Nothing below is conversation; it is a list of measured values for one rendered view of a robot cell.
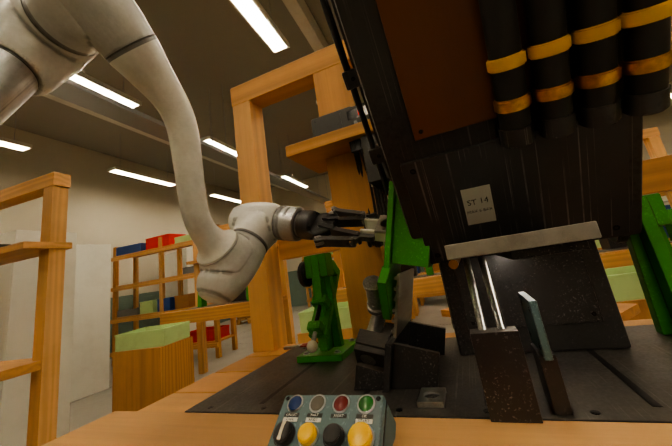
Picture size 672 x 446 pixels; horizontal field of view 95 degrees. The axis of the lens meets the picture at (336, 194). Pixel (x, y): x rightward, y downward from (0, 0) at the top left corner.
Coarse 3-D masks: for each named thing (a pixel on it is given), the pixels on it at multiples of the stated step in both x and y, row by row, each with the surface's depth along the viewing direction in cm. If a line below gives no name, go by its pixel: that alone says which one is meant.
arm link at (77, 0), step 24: (24, 0) 51; (48, 0) 50; (72, 0) 50; (96, 0) 50; (120, 0) 53; (48, 24) 52; (72, 24) 52; (96, 24) 52; (120, 24) 53; (144, 24) 56; (72, 48) 55; (96, 48) 55; (120, 48) 54
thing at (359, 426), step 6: (354, 426) 36; (360, 426) 36; (366, 426) 36; (348, 432) 36; (354, 432) 36; (360, 432) 36; (366, 432) 35; (348, 438) 36; (354, 438) 35; (360, 438) 35; (366, 438) 35; (372, 438) 35; (354, 444) 35; (360, 444) 35; (366, 444) 35
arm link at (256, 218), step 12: (252, 204) 82; (264, 204) 81; (276, 204) 82; (240, 216) 80; (252, 216) 78; (264, 216) 78; (240, 228) 76; (252, 228) 76; (264, 228) 77; (264, 240) 76; (276, 240) 82
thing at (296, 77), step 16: (288, 64) 123; (304, 64) 120; (320, 64) 117; (336, 64) 115; (256, 80) 128; (272, 80) 125; (288, 80) 122; (304, 80) 121; (240, 96) 130; (256, 96) 127; (272, 96) 128; (288, 96) 130
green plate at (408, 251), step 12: (396, 204) 61; (396, 216) 60; (396, 228) 60; (396, 240) 60; (408, 240) 59; (420, 240) 58; (384, 252) 59; (396, 252) 59; (408, 252) 59; (420, 252) 58; (384, 264) 59; (396, 264) 64; (408, 264) 58; (420, 264) 57; (432, 264) 63
